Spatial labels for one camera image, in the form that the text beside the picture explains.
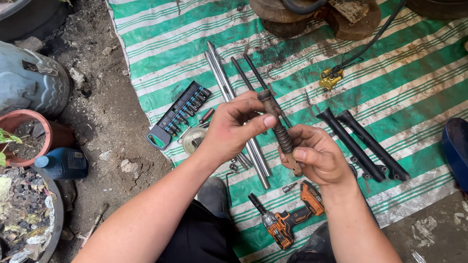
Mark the wooden log stumps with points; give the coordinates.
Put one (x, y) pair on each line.
(318, 18)

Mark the chrome fork tube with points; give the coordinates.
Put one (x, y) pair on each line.
(222, 71)
(215, 76)

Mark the rusty fork damper rod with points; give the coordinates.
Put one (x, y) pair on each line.
(279, 131)

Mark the blue plastic stool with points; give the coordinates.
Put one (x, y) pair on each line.
(456, 153)

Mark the black allen key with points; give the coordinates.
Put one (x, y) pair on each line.
(228, 188)

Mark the black plastic tub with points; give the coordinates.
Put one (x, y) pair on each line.
(31, 16)

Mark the person's right hand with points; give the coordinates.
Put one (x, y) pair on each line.
(323, 160)

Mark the black tyre planter with debris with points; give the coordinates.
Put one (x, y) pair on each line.
(25, 219)

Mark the person's grey shoe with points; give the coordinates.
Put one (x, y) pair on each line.
(212, 193)

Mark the black socket bit holder set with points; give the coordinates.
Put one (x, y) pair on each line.
(179, 115)

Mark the round metal bowl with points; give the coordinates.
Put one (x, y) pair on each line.
(192, 140)

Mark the black rubber tyre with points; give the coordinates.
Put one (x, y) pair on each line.
(438, 7)

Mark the blue plastic bottle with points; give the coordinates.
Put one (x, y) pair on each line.
(64, 163)

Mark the small silver socket adapter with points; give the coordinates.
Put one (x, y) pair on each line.
(289, 187)

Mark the small loose bolts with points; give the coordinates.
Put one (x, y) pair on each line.
(234, 165)

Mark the green plant leaves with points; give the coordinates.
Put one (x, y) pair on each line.
(6, 144)

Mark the black fork lower leg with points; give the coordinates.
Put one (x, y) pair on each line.
(351, 146)
(376, 148)

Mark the gold brake caliper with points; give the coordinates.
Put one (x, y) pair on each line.
(330, 78)

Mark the long black fork spring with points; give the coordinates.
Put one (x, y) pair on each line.
(241, 73)
(257, 75)

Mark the grey painted tyre planter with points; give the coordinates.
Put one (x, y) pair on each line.
(33, 82)

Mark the green white striped tarp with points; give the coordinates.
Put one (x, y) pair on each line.
(384, 84)

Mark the person's left hand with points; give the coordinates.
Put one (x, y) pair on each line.
(228, 131)

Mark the terracotta flower pot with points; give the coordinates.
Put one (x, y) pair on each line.
(33, 137)

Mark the orange black impact driver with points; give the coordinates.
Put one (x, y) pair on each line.
(289, 219)

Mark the person's left leg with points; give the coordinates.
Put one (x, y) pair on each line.
(201, 237)

